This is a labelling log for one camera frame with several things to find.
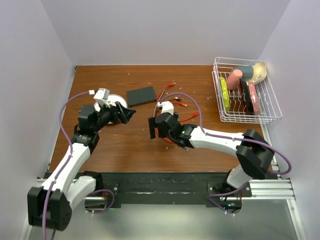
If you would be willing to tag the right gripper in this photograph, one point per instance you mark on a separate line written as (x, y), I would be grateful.
(153, 124)

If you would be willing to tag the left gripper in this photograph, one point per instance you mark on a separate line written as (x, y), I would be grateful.
(124, 114)

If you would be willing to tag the black network switch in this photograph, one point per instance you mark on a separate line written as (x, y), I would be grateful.
(141, 96)

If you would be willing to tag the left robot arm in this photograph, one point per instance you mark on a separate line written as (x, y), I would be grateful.
(51, 205)

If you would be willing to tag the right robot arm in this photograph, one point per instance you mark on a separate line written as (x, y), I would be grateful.
(249, 148)

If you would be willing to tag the white round patterned plate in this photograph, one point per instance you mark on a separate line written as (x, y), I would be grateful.
(117, 100)

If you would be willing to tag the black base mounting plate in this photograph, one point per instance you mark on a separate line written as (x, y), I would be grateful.
(164, 188)

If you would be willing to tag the yellow-green plate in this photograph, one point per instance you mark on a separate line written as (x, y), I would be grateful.
(225, 93)

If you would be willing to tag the pink cup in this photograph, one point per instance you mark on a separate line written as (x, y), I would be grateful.
(233, 79)

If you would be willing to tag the pink plate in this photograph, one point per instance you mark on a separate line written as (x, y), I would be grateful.
(254, 98)

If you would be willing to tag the dark green cup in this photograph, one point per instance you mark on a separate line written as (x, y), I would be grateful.
(247, 71)

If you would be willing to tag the beige bowl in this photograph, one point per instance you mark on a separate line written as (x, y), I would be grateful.
(259, 72)

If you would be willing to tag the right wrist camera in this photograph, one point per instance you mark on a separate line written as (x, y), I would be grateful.
(166, 107)

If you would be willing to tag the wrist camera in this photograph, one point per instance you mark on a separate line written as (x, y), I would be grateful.
(101, 96)
(166, 107)

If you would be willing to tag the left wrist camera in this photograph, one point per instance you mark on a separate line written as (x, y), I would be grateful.
(101, 96)

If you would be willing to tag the white wire dish rack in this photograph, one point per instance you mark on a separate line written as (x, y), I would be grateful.
(269, 106)

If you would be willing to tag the aluminium frame rail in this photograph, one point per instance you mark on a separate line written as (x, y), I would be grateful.
(270, 213)

